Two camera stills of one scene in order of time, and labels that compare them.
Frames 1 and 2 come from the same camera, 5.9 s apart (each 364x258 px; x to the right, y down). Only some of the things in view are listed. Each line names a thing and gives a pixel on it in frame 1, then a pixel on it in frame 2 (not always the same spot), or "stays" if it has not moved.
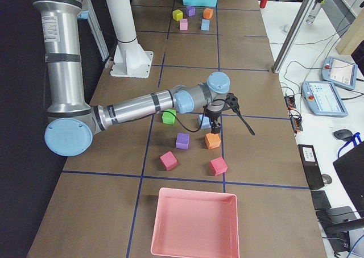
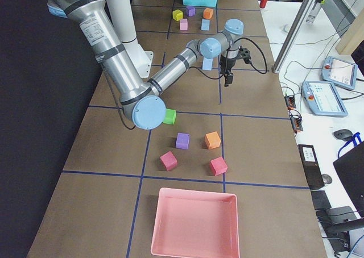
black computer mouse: [344, 134] stays
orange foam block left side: [207, 13] stays
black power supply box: [311, 166] stays
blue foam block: [206, 122] → [207, 63]
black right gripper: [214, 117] → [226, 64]
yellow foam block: [177, 15] stays
